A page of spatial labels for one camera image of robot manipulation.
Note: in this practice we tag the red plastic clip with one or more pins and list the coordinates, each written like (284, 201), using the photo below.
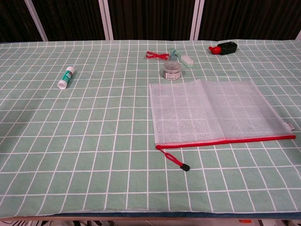
(160, 56)

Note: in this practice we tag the white frame post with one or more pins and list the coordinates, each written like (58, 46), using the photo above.
(105, 20)
(36, 20)
(197, 20)
(298, 35)

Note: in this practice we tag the white mesh zipper pouch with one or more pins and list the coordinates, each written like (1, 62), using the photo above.
(200, 110)

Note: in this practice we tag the green white-bristle brush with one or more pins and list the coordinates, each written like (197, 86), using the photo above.
(187, 60)

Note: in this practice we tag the black bottle with red cap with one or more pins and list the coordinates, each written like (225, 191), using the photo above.
(227, 47)

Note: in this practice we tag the green white checked tablecloth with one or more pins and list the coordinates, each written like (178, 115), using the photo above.
(94, 141)

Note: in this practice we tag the clear round pin jar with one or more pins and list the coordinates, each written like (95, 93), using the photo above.
(172, 70)

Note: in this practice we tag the green white glue stick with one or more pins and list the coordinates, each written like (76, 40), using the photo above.
(66, 77)

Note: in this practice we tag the small blue clip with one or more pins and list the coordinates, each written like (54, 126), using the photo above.
(173, 54)

